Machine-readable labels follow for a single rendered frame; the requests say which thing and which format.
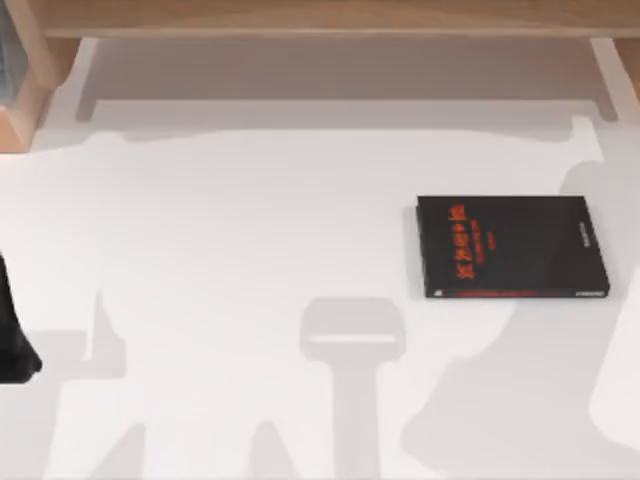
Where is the black book with red lettering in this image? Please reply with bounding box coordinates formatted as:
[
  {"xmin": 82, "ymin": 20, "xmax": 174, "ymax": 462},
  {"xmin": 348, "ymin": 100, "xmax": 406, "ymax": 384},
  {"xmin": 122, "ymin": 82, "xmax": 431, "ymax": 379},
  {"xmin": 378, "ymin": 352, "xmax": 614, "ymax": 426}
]
[{"xmin": 415, "ymin": 194, "xmax": 612, "ymax": 300}]

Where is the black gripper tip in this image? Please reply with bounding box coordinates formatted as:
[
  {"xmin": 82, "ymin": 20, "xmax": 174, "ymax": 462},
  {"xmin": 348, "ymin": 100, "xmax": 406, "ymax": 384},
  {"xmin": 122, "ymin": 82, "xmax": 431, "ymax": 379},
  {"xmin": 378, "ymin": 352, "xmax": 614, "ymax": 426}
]
[{"xmin": 0, "ymin": 255, "xmax": 43, "ymax": 386}]

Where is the wooden open shelf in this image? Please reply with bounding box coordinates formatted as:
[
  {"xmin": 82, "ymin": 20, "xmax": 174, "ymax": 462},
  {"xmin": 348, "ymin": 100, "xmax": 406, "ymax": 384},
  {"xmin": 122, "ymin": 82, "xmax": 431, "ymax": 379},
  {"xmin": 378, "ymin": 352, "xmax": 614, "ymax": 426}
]
[{"xmin": 0, "ymin": 0, "xmax": 640, "ymax": 154}]

